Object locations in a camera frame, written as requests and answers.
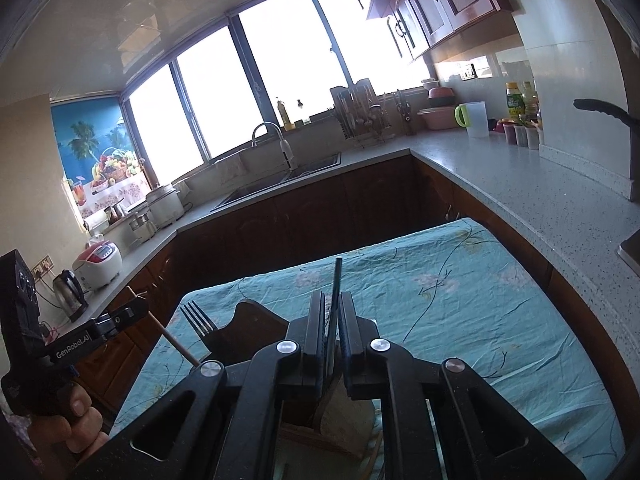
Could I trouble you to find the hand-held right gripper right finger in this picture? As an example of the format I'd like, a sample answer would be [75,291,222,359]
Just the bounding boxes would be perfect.
[337,290,587,480]

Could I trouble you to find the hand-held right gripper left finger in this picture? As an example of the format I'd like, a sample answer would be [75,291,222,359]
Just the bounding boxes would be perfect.
[45,290,331,480]

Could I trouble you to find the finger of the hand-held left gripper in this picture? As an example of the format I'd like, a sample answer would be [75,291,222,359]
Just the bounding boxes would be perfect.
[92,297,150,341]

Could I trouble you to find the wooden chopstick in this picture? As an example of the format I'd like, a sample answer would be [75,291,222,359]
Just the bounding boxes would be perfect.
[126,286,202,365]

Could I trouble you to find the metal chopstick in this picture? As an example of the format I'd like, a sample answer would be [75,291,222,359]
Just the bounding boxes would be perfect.
[325,256,343,383]

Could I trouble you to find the person's left hand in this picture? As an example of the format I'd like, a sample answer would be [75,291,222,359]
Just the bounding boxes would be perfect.
[30,382,112,467]

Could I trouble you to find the steel electric kettle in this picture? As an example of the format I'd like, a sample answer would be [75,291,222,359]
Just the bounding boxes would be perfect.
[52,269,90,323]

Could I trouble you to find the red and white rice cooker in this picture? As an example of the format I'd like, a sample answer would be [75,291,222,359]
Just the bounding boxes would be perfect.
[72,239,124,291]

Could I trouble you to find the metal fork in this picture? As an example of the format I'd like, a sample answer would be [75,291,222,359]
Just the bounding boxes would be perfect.
[180,301,219,356]

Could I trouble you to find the small white kitchen appliance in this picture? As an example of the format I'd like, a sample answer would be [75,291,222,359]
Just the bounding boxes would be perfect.
[128,212,159,247]

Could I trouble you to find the paper towel roll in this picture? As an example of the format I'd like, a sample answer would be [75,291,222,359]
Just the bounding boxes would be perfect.
[82,208,109,234]

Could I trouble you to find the teal floral tablecloth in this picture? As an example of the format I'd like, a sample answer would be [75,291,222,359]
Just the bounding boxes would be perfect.
[107,217,627,480]

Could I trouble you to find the wooden base cabinets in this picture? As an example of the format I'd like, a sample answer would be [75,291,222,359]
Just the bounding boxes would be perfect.
[75,154,640,413]

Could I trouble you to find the white electric cooker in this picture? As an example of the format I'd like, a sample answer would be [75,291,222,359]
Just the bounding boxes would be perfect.
[145,183,187,229]

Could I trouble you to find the steel kitchen sink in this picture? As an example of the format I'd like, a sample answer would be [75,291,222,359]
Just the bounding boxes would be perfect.
[210,152,344,212]

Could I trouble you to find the beige dishcloth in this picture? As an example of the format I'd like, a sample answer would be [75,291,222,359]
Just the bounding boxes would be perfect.
[214,152,249,184]

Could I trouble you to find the curved sink faucet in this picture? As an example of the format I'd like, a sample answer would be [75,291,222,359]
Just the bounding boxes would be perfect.
[251,121,297,172]

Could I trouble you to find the dish drying rack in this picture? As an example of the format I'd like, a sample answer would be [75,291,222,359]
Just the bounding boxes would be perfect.
[329,78,397,147]

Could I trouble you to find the knife and scissors holder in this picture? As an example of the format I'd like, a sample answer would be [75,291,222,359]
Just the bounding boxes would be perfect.
[392,89,417,136]

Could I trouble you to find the pink plastic basin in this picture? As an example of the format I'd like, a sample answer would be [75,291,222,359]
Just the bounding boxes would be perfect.
[417,107,459,131]

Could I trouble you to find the pink lidded bowl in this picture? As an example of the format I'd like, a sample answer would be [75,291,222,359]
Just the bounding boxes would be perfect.
[427,87,456,109]

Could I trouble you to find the kitchen window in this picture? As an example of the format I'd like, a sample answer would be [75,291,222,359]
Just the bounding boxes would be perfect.
[119,0,437,187]

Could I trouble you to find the yellow green drink bottle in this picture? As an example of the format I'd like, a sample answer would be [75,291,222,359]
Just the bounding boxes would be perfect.
[504,82,524,122]

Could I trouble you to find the cooking oil bottle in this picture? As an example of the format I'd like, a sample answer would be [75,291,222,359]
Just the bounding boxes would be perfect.
[520,81,542,117]

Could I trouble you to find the tropical fruit wall poster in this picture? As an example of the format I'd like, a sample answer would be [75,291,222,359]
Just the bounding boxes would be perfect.
[50,97,152,222]

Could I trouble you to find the white pitcher with green handle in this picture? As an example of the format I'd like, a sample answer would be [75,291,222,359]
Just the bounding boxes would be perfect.
[453,101,489,139]

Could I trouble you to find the black handled wok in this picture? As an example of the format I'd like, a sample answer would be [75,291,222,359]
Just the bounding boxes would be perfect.
[572,98,640,129]

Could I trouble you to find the wooden wall cabinets with arched doors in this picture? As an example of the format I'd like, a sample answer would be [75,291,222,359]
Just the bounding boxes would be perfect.
[367,0,516,64]

